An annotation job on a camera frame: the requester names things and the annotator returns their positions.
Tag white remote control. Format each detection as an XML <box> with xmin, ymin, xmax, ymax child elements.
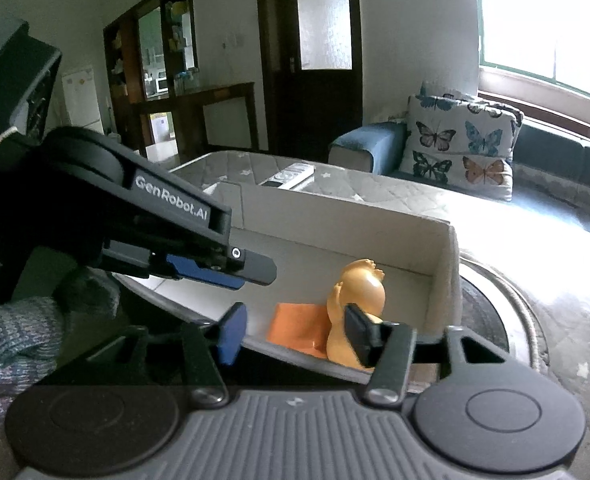
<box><xmin>261</xmin><ymin>162</ymin><xmax>315</xmax><ymax>190</ymax></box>

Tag yellow duck toy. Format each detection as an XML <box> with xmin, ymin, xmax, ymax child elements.
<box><xmin>325</xmin><ymin>258</ymin><xmax>387</xmax><ymax>372</ymax></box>

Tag round dark tray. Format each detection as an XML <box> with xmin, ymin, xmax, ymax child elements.
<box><xmin>455</xmin><ymin>257</ymin><xmax>551</xmax><ymax>374</ymax></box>

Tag white cardboard box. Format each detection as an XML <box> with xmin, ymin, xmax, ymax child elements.
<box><xmin>112</xmin><ymin>180</ymin><xmax>464</xmax><ymax>397</ymax></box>

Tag window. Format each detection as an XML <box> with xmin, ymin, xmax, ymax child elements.
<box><xmin>475</xmin><ymin>0</ymin><xmax>590</xmax><ymax>107</ymax></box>

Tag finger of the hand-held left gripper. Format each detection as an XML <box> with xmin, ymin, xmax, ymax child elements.
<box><xmin>147</xmin><ymin>246</ymin><xmax>279</xmax><ymax>291</ymax></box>

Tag orange block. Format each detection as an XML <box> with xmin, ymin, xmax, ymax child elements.
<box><xmin>266</xmin><ymin>302</ymin><xmax>332</xmax><ymax>360</ymax></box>

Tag dark wooden shelf cabinet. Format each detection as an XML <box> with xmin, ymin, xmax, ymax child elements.
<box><xmin>102</xmin><ymin>0</ymin><xmax>196</xmax><ymax>157</ymax></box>

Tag black box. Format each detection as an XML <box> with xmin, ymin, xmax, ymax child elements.
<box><xmin>0</xmin><ymin>19</ymin><xmax>64</xmax><ymax>162</ymax></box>

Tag person's left forearm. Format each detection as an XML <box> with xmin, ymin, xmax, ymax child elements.
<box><xmin>0</xmin><ymin>230</ymin><xmax>64</xmax><ymax>368</ymax></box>

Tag blue sofa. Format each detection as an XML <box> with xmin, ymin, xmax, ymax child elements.
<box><xmin>329</xmin><ymin>121</ymin><xmax>590</xmax><ymax>241</ymax></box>

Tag white refrigerator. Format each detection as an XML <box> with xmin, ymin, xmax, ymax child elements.
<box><xmin>61</xmin><ymin>64</ymin><xmax>107</xmax><ymax>137</ymax></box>

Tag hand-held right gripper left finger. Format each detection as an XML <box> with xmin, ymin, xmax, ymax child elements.
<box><xmin>82</xmin><ymin>302</ymin><xmax>249</xmax><ymax>407</ymax></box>

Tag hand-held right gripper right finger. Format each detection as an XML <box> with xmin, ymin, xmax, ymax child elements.
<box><xmin>344</xmin><ymin>304</ymin><xmax>511</xmax><ymax>407</ymax></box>

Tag dark wooden console table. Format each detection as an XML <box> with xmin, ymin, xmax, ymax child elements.
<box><xmin>132</xmin><ymin>82</ymin><xmax>259</xmax><ymax>162</ymax></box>

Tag butterfly print cushion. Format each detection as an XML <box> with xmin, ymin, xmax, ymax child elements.
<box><xmin>405</xmin><ymin>82</ymin><xmax>524</xmax><ymax>202</ymax></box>

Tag dark wooden door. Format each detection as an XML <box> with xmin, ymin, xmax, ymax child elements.
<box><xmin>255</xmin><ymin>0</ymin><xmax>364</xmax><ymax>154</ymax></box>

